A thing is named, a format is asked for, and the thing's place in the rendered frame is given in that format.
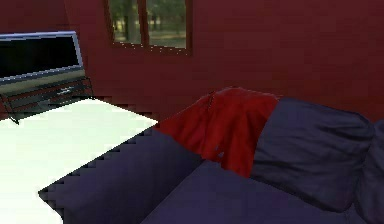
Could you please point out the black television stand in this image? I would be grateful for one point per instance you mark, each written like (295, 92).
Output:
(43, 96)

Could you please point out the red cloth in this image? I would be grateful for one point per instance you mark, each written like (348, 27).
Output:
(226, 130)

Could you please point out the dark purple sofa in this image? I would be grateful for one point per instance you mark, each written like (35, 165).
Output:
(233, 200)

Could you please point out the brown framed window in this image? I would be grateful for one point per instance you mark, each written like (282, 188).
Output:
(150, 23)

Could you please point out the black flat television set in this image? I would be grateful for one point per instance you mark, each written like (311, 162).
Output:
(36, 56)

